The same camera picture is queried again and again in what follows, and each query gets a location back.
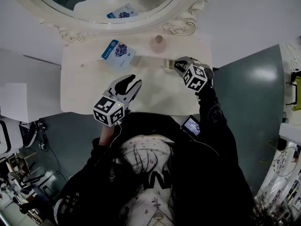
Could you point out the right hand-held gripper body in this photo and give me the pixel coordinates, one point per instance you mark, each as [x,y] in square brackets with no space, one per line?
[195,76]

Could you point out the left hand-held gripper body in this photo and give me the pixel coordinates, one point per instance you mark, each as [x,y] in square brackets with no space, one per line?
[108,109]

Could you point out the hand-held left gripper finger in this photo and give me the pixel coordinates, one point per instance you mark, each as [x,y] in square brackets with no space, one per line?
[135,91]
[123,83]

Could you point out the blue and white packet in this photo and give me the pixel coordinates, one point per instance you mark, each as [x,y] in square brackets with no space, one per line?
[117,54]

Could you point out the person's left forearm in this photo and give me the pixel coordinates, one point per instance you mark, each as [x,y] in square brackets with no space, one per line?
[105,135]

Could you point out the person's right forearm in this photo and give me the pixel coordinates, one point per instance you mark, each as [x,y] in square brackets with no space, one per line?
[211,112]

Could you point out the white dressing table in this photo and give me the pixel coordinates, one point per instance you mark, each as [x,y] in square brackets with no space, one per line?
[94,91]

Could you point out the pink bottle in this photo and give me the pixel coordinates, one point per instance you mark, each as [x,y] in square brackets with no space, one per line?
[158,46]

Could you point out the small black screen device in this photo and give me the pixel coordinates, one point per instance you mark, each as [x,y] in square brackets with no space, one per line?
[191,126]

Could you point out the white ornate oval mirror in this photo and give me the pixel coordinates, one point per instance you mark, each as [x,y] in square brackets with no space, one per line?
[131,27]

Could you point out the green chair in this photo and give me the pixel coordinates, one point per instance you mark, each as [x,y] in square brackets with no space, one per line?
[296,88]

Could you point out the person's black jacket torso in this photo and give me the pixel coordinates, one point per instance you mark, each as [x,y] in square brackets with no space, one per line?
[200,185]

